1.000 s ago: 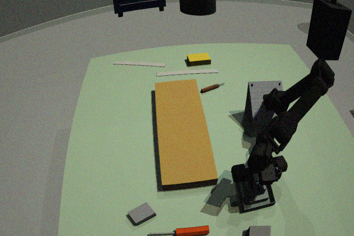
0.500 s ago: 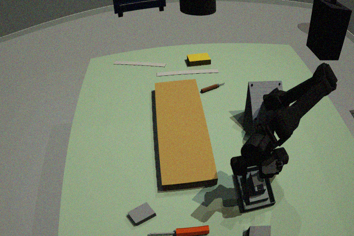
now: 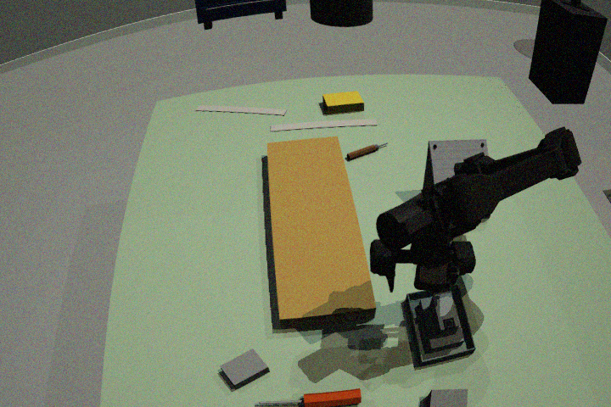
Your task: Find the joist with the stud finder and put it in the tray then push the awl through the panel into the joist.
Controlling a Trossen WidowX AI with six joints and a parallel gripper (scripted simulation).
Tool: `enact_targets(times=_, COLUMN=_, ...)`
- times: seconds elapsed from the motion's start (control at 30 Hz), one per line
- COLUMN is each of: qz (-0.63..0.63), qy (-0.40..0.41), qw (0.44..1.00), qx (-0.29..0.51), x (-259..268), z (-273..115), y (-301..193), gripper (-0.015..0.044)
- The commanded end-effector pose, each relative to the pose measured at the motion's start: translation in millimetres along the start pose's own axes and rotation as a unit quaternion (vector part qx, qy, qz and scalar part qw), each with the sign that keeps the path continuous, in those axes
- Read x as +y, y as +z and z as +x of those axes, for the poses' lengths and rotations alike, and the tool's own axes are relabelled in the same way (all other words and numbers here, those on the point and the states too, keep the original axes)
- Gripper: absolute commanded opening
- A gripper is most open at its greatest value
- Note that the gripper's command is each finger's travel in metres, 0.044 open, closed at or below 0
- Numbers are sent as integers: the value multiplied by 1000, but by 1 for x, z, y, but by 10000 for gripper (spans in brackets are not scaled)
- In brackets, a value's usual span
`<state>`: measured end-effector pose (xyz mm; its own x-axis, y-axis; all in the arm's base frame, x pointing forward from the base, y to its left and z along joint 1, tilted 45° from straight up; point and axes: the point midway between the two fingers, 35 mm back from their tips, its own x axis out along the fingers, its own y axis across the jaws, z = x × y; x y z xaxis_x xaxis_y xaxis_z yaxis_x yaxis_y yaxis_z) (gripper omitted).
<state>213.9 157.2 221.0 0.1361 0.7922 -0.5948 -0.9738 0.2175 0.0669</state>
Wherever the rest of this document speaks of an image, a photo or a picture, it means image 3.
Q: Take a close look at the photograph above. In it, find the yellow rectangular block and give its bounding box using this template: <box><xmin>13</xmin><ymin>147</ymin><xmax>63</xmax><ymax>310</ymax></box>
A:
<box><xmin>322</xmin><ymin>91</ymin><xmax>364</xmax><ymax>114</ymax></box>

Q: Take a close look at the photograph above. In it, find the orange-handled awl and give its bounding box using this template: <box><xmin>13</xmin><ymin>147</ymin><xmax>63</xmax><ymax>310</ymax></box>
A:
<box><xmin>256</xmin><ymin>388</ymin><xmax>362</xmax><ymax>407</ymax></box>

